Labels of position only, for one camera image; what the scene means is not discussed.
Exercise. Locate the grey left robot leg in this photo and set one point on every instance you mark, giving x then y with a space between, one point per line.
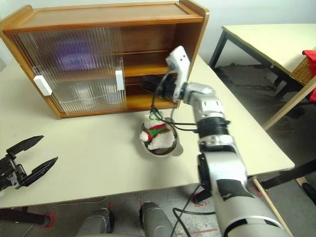
98 222

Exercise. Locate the grey right robot leg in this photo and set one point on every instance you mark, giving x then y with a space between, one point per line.
158 219

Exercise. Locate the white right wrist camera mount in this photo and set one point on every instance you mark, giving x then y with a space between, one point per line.
181 61

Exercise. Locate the wicker basket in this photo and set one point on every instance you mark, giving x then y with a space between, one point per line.
303 72

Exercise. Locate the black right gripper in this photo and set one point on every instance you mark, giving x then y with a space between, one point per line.
169 89

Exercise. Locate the red cloth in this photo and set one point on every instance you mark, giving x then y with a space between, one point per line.
310 56

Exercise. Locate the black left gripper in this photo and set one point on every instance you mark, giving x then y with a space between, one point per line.
12 175

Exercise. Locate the grey robot leg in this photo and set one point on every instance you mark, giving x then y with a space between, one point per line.
98 222
158 219

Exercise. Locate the ribbed glass sliding door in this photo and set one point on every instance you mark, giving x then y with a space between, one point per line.
22 49
118 49

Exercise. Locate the beige table with black legs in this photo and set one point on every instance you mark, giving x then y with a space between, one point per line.
259 42

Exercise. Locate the metal bowl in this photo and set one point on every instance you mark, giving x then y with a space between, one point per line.
177 150

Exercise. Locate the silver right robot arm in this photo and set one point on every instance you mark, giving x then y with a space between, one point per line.
222 160

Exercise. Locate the white plush toy red scarf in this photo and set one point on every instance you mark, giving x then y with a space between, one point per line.
160 142

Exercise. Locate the wooden cabinet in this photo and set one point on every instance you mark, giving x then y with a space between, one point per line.
98 14

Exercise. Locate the wooden stick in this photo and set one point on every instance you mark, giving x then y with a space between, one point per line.
269 201

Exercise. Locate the purple tissue pack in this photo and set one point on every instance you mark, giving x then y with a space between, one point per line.
71 56

